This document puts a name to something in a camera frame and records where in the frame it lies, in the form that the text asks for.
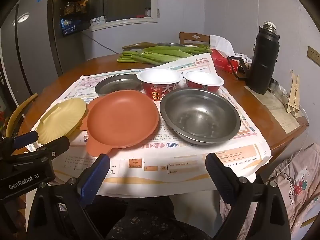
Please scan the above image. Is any white ceramic cup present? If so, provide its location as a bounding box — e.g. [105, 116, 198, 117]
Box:
[235, 53, 253, 67]

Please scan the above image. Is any shallow steel plate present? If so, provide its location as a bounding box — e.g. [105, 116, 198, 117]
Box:
[95, 74, 144, 97]

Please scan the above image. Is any black thermos bottle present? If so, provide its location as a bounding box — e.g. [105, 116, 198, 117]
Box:
[246, 21, 279, 95]

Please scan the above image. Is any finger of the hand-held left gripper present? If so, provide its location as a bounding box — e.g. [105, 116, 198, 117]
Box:
[0, 131, 39, 156]
[5, 136, 71, 163]

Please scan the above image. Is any wooden chair with cutout back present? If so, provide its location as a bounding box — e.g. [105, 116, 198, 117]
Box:
[179, 32, 210, 48]

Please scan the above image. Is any large steel bowl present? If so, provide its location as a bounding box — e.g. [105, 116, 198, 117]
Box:
[159, 88, 241, 145]

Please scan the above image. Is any small red paper bowl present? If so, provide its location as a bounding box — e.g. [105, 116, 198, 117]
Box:
[184, 70, 224, 94]

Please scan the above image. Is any beige paper sheet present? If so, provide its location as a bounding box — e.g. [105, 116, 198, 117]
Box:
[244, 85, 300, 134]

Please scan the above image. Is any orange plastic plate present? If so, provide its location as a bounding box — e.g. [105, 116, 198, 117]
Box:
[79, 91, 160, 158]

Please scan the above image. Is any yellow plastic plate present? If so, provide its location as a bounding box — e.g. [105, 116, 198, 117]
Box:
[35, 97, 88, 145]

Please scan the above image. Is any blue box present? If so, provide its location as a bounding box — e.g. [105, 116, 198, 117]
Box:
[61, 17, 77, 36]

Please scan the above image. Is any window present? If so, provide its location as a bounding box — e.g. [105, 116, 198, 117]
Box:
[89, 0, 160, 32]

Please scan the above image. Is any pink printed cloth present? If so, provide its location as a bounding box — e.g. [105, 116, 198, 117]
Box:
[220, 142, 320, 235]

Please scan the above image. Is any dark floral clothing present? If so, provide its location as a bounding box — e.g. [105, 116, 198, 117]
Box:
[82, 195, 210, 240]

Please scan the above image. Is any grey refrigerator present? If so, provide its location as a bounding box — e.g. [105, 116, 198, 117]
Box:
[0, 0, 90, 105]

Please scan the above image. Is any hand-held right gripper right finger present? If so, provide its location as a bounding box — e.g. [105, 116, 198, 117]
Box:
[205, 152, 292, 240]

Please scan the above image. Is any black strap loop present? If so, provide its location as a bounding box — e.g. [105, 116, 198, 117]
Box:
[227, 56, 248, 81]

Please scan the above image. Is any printed newspaper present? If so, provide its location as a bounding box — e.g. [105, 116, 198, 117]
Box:
[32, 52, 273, 195]

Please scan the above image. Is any white box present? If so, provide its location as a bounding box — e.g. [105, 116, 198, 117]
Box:
[90, 16, 107, 27]

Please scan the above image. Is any red tissue packet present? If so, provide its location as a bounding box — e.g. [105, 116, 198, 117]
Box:
[209, 35, 240, 74]

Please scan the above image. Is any large red paper bowl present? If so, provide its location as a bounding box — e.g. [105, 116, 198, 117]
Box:
[137, 69, 184, 102]

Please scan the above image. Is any clear glass cup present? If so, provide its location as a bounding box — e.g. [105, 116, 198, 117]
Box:
[269, 79, 288, 100]

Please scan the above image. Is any yellow wooden chair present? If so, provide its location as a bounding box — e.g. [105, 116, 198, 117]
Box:
[5, 92, 38, 138]

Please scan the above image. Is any wall socket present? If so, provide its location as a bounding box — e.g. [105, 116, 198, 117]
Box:
[307, 46, 320, 67]

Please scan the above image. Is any celery bunch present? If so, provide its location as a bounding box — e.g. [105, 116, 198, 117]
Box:
[117, 44, 212, 67]

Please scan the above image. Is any wall cable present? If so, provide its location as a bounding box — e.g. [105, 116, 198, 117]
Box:
[81, 31, 123, 54]

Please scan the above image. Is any wooden slat stand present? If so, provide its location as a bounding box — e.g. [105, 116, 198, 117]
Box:
[286, 70, 304, 118]

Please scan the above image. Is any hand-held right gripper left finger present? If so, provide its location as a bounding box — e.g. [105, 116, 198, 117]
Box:
[27, 153, 111, 240]

